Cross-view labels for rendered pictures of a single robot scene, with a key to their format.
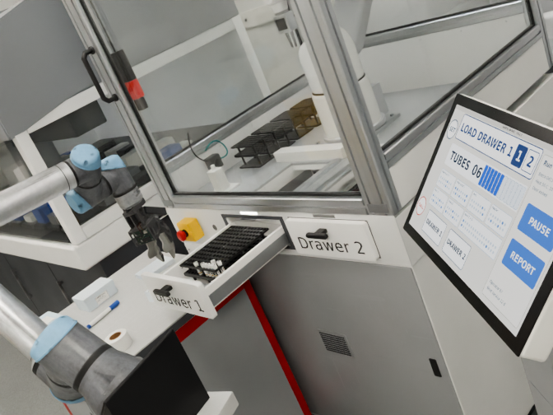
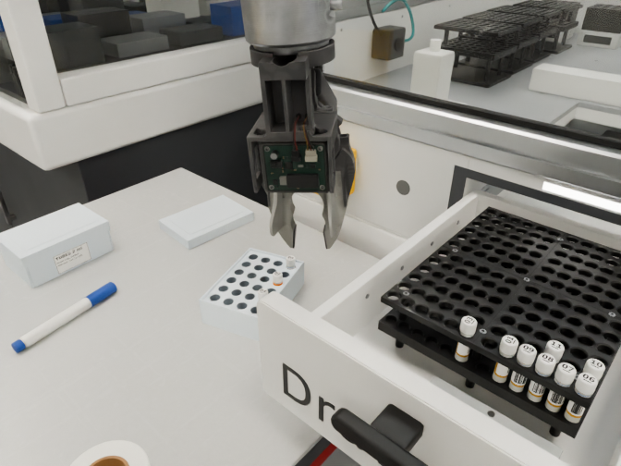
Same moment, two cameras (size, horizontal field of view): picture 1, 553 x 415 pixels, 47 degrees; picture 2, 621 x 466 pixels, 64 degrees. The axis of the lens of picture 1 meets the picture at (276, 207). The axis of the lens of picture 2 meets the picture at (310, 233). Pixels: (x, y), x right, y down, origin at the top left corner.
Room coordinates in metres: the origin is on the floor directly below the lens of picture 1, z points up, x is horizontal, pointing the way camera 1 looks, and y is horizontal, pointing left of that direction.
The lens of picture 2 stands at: (1.39, 0.46, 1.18)
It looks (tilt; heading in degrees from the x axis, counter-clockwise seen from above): 32 degrees down; 349
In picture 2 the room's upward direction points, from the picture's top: straight up
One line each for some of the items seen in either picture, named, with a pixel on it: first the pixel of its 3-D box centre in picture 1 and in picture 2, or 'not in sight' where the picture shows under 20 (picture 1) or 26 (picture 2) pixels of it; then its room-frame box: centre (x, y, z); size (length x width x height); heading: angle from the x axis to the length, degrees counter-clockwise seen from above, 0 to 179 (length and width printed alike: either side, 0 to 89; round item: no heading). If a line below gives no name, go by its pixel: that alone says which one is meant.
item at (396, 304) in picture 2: (199, 267); (477, 339); (1.66, 0.27, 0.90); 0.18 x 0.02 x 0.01; 37
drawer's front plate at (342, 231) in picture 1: (329, 238); not in sight; (1.54, -0.10, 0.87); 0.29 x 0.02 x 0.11; 37
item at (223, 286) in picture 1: (230, 254); (521, 304); (1.72, 0.18, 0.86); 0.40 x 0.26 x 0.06; 127
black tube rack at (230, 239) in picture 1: (228, 255); (518, 305); (1.72, 0.19, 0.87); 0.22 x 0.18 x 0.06; 127
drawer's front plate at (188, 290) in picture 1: (177, 294); (408, 438); (1.60, 0.35, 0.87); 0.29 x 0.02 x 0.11; 37
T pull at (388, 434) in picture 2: (164, 290); (391, 435); (1.58, 0.37, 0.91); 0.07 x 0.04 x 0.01; 37
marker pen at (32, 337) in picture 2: (103, 314); (67, 314); (1.92, 0.66, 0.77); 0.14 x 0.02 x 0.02; 135
